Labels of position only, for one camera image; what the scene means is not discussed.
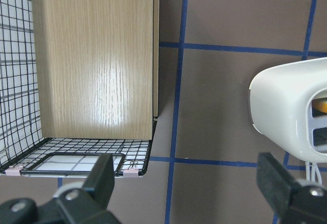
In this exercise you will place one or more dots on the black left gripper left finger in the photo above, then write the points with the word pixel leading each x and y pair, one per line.
pixel 83 204

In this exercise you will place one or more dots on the white toaster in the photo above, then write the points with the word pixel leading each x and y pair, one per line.
pixel 280 100

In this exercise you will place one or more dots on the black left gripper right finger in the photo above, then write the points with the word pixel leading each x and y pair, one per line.
pixel 292 200

